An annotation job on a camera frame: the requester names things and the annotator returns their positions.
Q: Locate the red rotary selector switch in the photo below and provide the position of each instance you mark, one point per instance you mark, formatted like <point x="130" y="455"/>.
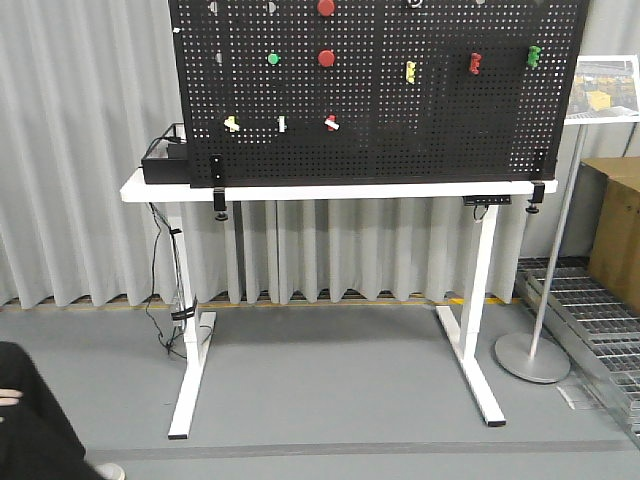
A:
<point x="331" y="123"/>

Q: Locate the yellow rotary selector switch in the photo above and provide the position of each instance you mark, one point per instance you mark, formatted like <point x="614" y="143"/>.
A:
<point x="231" y="124"/>

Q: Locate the left black table clamp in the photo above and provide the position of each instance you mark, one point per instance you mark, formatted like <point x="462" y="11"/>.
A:
<point x="218" y="182"/>

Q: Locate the black table clamp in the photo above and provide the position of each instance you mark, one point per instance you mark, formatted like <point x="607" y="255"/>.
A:
<point x="537" y="182"/>
<point x="218" y="182"/>

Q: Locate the black perforated pegboard panel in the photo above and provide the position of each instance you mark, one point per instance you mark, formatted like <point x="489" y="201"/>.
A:
<point x="449" y="126"/>

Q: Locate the black electronics box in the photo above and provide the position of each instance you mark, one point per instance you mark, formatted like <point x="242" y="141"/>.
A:
<point x="166" y="159"/>

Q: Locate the desk height control panel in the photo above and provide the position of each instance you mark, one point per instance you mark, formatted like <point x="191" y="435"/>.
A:
<point x="487" y="200"/>

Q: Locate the white standing desk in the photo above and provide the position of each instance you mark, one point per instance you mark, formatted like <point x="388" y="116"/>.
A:
<point x="462" y="333"/>

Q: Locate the lower red mushroom button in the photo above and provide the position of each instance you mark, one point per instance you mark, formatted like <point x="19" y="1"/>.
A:
<point x="326" y="58"/>

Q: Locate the red mushroom button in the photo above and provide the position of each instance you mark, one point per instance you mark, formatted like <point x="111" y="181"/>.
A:
<point x="326" y="8"/>
<point x="326" y="58"/>

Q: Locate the right black table clamp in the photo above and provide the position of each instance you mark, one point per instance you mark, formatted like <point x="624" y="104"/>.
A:
<point x="537" y="182"/>

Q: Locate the upper red mushroom button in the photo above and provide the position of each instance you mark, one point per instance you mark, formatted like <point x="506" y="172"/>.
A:
<point x="326" y="8"/>

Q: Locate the grey sign stand pole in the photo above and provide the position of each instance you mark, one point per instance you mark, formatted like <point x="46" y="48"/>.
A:
<point x="531" y="357"/>

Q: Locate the metal floor grating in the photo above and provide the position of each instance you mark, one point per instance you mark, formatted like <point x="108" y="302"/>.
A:
<point x="600" y="333"/>

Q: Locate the cardboard box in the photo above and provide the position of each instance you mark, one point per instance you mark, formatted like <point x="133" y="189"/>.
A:
<point x="614" y="259"/>

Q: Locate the white shoe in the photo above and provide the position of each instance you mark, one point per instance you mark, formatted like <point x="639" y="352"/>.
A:
<point x="110" y="471"/>

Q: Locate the photo sign board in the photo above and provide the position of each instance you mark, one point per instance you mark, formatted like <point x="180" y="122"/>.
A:
<point x="605" y="90"/>

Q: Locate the person in black clothing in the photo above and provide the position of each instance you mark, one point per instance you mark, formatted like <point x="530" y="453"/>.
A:
<point x="37" y="438"/>

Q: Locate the green-white rotary selector switch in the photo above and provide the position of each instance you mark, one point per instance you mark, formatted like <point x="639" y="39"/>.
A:
<point x="282" y="124"/>

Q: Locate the yellow toggle handle switch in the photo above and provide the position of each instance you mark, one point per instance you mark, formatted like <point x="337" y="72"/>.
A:
<point x="410" y="72"/>

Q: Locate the red toggle handle switch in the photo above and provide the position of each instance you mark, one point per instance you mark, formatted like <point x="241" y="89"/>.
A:
<point x="475" y="63"/>

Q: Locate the green toggle handle switch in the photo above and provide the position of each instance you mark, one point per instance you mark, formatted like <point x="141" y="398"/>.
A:
<point x="533" y="56"/>

